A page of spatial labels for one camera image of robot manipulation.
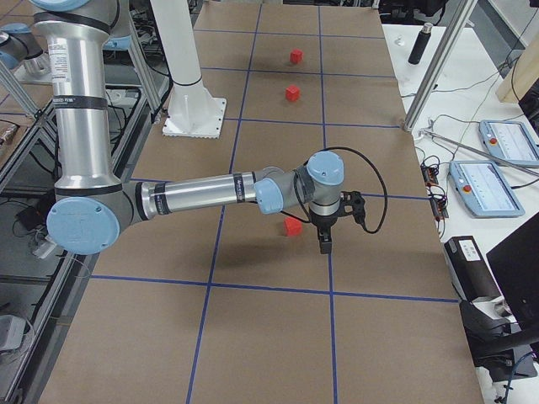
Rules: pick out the black water bottle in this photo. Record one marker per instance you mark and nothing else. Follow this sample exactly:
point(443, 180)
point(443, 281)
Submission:
point(420, 44)

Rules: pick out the aluminium frame post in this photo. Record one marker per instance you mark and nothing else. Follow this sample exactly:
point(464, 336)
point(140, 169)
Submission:
point(443, 51)

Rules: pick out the red block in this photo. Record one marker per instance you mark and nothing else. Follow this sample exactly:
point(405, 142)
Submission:
point(296, 56)
point(293, 227)
point(292, 93)

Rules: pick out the blue teach pendant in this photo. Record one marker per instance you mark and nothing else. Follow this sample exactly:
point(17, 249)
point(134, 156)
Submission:
point(509, 140)
point(484, 190)

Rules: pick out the black box with label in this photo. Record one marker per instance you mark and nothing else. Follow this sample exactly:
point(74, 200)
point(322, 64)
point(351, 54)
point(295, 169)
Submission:
point(469, 271)

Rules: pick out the white camera stand post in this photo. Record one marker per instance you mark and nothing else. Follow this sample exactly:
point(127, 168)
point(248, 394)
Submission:
point(192, 111)

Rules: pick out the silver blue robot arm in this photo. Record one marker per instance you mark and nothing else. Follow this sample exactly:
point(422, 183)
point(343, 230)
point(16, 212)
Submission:
point(20, 47)
point(93, 206)

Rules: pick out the black computer monitor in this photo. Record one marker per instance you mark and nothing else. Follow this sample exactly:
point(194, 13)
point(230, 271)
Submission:
point(514, 263)

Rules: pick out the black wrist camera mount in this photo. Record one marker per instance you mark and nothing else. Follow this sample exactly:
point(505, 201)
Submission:
point(352, 203)

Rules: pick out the far blue teach pendant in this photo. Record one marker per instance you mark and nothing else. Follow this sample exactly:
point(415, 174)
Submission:
point(509, 140)

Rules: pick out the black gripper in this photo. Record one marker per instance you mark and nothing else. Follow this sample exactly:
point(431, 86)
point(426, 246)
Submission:
point(323, 222)

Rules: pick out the near blue teach pendant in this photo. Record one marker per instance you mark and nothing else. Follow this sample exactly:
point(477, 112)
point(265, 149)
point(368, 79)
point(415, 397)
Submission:
point(484, 190)

